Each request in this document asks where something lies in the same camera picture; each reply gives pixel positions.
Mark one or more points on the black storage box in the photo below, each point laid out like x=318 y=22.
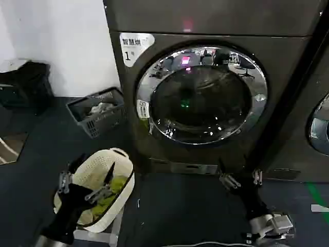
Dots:
x=28 y=85

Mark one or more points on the brown flat board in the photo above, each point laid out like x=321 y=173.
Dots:
x=10 y=148

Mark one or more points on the round glass dryer door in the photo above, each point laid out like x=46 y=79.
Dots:
x=320 y=128
x=200 y=103

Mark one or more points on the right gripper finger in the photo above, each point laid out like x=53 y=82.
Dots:
x=257 y=177
x=227 y=180

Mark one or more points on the white crumpled cloth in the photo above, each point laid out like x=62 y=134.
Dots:
x=100 y=107

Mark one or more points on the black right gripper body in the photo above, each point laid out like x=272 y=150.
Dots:
x=252 y=198

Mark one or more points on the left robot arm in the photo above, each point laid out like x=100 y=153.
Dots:
x=51 y=239

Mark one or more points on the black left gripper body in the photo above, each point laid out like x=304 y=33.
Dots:
x=68 y=208

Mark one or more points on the yellow-green garment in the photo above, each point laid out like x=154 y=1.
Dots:
x=117 y=184

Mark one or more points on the grey basket stand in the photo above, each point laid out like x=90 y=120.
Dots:
x=102 y=235

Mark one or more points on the small white warning sticker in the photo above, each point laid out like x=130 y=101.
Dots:
x=143 y=109

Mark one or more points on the grey tumble dryer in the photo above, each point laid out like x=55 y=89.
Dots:
x=295 y=144
x=210 y=23

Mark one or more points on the black plastic crate basket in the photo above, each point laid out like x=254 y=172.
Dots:
x=102 y=121

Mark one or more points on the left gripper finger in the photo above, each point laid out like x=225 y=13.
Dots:
x=108 y=180
x=65 y=180

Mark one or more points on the white energy label sticker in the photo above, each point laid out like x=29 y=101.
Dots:
x=135 y=47

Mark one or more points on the white floor tape piece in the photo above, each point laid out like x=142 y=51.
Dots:
x=320 y=208

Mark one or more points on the green floor tape strip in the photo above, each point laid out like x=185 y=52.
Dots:
x=317 y=194

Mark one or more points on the white perforated laundry basket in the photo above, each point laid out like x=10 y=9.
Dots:
x=92 y=164

